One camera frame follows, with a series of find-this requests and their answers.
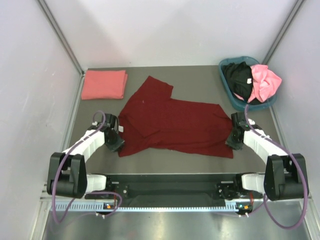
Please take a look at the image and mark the dark red t-shirt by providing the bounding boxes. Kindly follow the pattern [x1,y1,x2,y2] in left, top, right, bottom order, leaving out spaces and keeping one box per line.
[118,76,234,159]

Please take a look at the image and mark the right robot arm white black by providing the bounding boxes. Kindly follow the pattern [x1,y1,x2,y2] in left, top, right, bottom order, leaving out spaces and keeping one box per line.
[216,112,309,201]

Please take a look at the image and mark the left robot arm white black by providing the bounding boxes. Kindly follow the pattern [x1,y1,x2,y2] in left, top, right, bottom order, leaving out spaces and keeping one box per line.
[46,113,125,199]

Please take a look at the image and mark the teal plastic basket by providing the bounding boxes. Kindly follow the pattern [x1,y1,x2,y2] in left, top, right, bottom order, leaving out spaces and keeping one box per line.
[218,56,277,112]

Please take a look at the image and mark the pink t-shirt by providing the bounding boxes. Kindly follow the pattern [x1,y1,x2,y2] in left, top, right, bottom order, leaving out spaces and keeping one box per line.
[248,64,282,103]

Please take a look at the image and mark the black t-shirt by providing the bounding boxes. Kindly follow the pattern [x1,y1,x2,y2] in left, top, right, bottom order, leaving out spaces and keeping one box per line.
[221,61,262,105]

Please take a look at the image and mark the folded coral red t-shirt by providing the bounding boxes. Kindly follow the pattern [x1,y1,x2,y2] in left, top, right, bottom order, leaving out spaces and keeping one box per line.
[81,70,128,100]

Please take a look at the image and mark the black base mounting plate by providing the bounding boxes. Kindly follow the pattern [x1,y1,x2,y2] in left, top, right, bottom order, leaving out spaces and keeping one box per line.
[84,173,263,208]

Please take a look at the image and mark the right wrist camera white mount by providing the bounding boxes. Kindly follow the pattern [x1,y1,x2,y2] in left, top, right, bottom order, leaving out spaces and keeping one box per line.
[247,118,256,126]

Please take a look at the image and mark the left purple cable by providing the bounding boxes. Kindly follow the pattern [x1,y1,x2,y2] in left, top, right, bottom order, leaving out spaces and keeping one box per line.
[51,110,123,224]

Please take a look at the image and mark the purple cable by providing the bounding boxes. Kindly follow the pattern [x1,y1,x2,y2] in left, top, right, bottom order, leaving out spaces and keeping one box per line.
[51,110,123,224]
[244,104,310,229]

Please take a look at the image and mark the grey slotted cable duct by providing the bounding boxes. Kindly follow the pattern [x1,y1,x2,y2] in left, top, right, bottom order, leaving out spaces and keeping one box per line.
[49,201,253,213]

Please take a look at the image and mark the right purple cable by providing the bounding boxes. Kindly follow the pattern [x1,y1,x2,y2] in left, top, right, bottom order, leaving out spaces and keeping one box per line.
[244,104,310,229]

